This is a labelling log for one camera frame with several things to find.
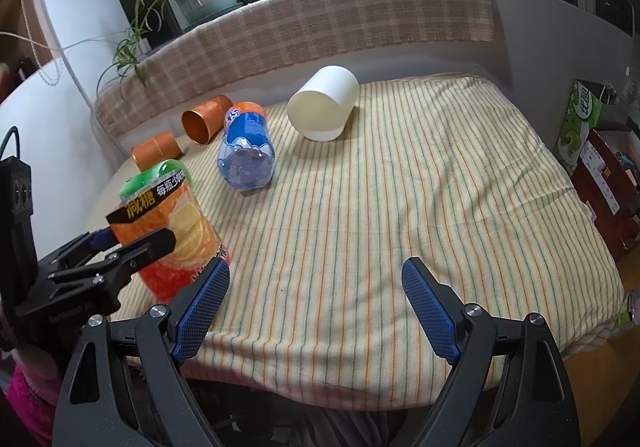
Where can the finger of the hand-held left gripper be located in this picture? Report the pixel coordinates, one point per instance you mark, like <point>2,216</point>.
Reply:
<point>102,239</point>
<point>145,247</point>

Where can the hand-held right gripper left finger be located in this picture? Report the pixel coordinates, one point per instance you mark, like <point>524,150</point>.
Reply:
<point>200,312</point>

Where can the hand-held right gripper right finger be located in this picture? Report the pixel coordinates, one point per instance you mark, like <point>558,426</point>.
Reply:
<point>430,312</point>

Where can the orange drink bottle green cap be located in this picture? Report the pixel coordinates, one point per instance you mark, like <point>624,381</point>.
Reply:
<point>165,207</point>

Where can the white cup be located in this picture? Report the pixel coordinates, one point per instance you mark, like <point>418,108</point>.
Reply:
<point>320,112</point>

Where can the person's left forearm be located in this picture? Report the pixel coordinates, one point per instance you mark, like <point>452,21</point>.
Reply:
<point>30,392</point>

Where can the small copper orange cup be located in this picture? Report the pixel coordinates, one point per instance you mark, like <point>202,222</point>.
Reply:
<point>155,149</point>

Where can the large copper orange cup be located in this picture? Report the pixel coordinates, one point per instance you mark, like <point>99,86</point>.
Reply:
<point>210,113</point>

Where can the striped yellow bed sheet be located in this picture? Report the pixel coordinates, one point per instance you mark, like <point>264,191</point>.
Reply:
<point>375,207</point>

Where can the person's grey trousers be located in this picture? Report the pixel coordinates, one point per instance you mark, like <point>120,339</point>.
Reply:
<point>350,432</point>

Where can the blue label bottle orange cap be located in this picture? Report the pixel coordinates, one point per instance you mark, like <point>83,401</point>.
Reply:
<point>245,137</point>

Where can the red cardboard box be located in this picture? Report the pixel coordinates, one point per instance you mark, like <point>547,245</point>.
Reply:
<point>600,187</point>

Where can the green cardboard box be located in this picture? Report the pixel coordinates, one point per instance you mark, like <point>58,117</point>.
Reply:
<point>575,137</point>

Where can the plaid brown cloth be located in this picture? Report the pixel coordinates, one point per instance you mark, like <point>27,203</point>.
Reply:
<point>325,22</point>

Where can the grey bed headboard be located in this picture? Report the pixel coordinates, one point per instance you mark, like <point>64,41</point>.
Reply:
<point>550,27</point>

